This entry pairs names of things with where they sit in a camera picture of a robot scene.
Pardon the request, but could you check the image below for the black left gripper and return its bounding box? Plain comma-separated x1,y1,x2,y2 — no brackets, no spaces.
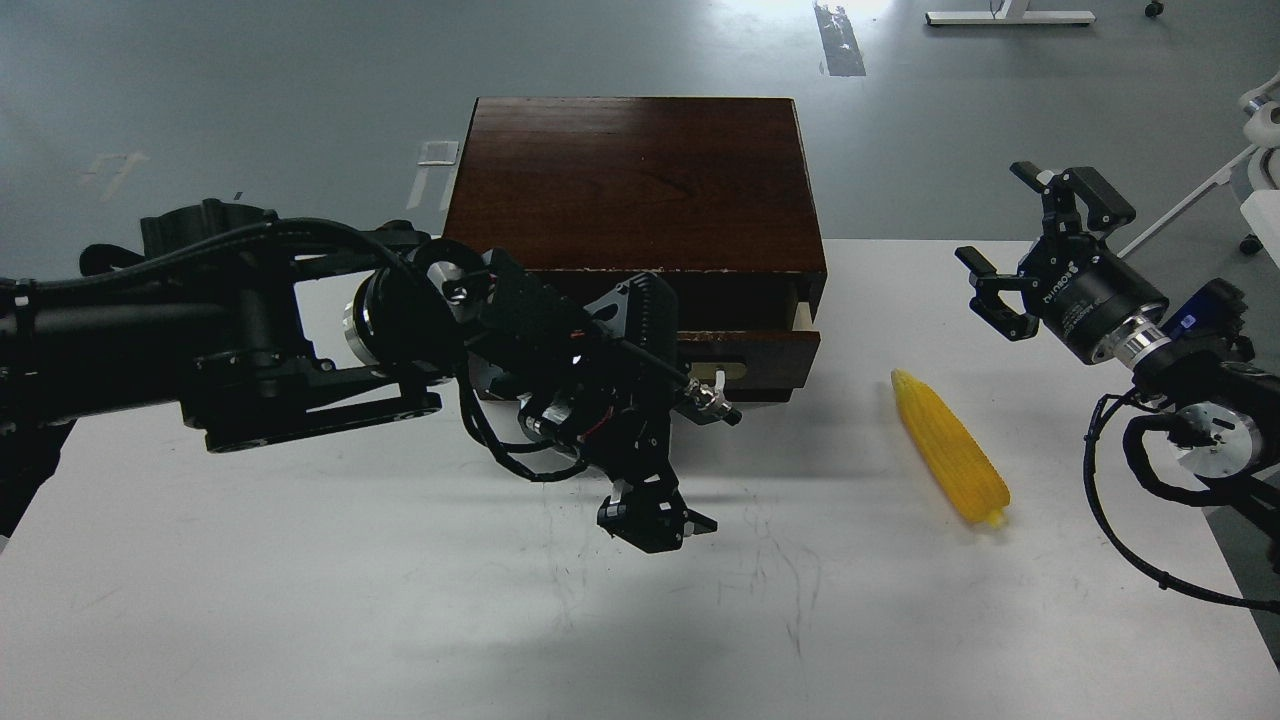
470,250,742,553

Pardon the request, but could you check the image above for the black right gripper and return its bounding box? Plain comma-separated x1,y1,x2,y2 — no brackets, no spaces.
954,161,1169,365

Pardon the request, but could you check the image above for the wooden drawer with white handle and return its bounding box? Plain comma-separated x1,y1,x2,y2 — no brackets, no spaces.
663,273,820,402

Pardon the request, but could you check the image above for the yellow corn cob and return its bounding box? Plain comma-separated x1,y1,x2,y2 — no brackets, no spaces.
890,368,1011,528

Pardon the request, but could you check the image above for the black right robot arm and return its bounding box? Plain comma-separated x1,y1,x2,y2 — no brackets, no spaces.
956,161,1277,562

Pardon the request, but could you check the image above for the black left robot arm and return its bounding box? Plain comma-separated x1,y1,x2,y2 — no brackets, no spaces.
1,199,741,553

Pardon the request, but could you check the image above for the dark wooden drawer cabinet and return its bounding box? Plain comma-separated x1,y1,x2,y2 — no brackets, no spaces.
442,96,829,405

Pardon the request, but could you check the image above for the white office chair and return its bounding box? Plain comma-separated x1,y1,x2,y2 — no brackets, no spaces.
1119,74,1279,263

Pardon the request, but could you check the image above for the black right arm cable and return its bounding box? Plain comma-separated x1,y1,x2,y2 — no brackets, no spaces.
1083,392,1280,612

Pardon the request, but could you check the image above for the white desk base frame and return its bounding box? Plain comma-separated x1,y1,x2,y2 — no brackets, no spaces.
924,1,1096,28

